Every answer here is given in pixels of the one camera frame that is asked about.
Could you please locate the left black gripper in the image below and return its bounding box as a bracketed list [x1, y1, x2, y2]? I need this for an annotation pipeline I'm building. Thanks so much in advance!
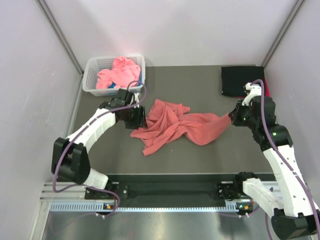
[122, 105, 148, 130]

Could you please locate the salmon pink t shirt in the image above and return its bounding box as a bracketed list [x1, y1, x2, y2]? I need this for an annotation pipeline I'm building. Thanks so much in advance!
[130, 99, 231, 156]

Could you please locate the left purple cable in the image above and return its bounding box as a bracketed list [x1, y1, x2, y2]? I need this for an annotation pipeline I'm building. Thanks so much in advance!
[51, 80, 148, 217]

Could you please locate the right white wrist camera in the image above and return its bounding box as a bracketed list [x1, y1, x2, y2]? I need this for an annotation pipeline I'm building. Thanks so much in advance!
[241, 82, 265, 106]

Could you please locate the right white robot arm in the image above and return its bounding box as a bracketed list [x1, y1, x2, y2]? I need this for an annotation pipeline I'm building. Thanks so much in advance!
[219, 96, 320, 240]

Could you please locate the folded red t shirt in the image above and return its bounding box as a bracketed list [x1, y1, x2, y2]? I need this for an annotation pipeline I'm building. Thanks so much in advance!
[263, 77, 271, 97]

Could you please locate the white plastic basket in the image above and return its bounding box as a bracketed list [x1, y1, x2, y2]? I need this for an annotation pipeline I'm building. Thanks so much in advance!
[82, 53, 146, 97]

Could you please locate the slotted grey cable duct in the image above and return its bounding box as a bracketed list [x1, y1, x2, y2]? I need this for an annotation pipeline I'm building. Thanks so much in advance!
[49, 201, 254, 213]

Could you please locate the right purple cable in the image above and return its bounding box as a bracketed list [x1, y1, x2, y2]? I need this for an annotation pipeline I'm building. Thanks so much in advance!
[249, 79, 320, 240]

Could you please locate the purple cable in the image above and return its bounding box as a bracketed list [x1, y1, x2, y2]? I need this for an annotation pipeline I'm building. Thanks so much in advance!
[51, 80, 148, 217]
[249, 79, 320, 240]

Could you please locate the folded black t shirt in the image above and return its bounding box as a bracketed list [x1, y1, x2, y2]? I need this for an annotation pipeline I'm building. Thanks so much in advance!
[221, 65, 265, 98]

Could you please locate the pink t shirt in basket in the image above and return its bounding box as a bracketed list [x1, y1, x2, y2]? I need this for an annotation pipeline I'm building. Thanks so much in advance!
[96, 56, 141, 89]

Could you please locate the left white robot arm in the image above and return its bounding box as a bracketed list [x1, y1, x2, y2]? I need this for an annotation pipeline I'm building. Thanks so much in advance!
[51, 88, 147, 199]

